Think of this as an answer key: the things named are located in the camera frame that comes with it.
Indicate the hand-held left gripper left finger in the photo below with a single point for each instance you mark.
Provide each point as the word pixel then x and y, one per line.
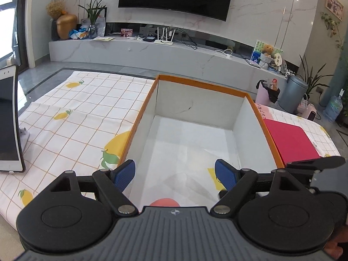
pixel 125 174

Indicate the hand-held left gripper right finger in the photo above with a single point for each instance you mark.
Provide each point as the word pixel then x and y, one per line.
pixel 225 174

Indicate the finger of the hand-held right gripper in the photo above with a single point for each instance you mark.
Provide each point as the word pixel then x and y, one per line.
pixel 315 163

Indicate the orange storage box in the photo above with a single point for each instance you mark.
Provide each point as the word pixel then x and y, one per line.
pixel 190 106

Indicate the pink round soft pad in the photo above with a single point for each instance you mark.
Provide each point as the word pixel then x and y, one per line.
pixel 164 202

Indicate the clear box with red lid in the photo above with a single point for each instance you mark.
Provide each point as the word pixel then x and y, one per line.
pixel 291 141

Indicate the pink small heater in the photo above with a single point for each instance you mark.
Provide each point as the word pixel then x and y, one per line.
pixel 312 112

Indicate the blue water jug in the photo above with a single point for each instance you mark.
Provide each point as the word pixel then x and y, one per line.
pixel 334 108

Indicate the woven basket bag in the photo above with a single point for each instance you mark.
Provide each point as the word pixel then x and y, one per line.
pixel 302 106

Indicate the grey round trash can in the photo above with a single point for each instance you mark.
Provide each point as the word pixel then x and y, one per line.
pixel 295 92

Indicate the lemon print checked tablecloth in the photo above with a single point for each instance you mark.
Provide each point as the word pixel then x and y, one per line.
pixel 81 108

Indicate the pink bag with black liner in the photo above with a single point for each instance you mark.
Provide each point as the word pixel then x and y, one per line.
pixel 265 95

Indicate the tall leafy floor plant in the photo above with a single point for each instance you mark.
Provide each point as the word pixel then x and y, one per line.
pixel 312 76

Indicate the round white fan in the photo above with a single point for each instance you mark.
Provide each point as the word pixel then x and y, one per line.
pixel 277 59

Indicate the dark notebook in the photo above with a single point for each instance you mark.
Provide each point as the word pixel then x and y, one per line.
pixel 252 63

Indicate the white marble television console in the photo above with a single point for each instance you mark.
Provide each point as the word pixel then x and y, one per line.
pixel 163 57

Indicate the teddy bear bouquet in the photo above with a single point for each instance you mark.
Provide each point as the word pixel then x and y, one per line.
pixel 267 49

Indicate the white tablet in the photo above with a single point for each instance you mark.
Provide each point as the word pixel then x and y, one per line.
pixel 6 125

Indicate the black set-top box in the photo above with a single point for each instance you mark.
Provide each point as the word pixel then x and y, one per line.
pixel 148 39

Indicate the yellow green paper sheet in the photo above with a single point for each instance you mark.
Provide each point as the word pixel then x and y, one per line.
pixel 103 38

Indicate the hanging green vine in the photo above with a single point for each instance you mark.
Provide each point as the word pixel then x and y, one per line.
pixel 331 24

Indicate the pink photo card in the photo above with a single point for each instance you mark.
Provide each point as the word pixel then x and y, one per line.
pixel 127 32

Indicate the white router with antennas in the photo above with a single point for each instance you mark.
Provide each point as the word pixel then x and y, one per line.
pixel 163 36

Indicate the blue snack bag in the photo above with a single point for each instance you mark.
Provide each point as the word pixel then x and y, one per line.
pixel 77 34

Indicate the white plastic bag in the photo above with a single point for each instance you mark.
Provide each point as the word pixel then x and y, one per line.
pixel 101 25

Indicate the gold round vase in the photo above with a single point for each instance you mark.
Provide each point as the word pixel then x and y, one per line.
pixel 65 27

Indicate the green plant in glass vase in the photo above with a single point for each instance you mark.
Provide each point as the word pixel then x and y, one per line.
pixel 95 8

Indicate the dried flowers in dark vase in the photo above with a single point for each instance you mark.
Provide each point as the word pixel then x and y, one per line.
pixel 55 8

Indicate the sliding glass door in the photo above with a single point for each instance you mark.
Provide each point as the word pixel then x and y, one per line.
pixel 8 5

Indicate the wall socket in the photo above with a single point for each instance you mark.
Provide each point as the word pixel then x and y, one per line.
pixel 319 89

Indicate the framed wall picture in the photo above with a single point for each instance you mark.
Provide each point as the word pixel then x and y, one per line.
pixel 335 5

